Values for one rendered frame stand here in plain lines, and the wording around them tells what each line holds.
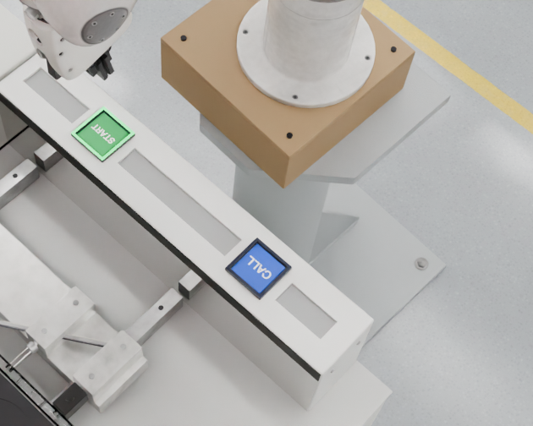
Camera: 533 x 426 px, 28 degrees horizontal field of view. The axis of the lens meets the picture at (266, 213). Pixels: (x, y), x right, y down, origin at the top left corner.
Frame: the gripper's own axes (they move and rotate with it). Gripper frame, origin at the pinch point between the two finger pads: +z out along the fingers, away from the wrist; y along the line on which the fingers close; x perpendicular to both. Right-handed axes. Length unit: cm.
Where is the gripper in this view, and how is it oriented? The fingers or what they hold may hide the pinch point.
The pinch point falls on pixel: (96, 60)
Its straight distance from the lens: 120.2
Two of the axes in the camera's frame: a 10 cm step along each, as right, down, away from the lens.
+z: 0.6, 3.2, 9.5
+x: -7.4, -6.2, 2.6
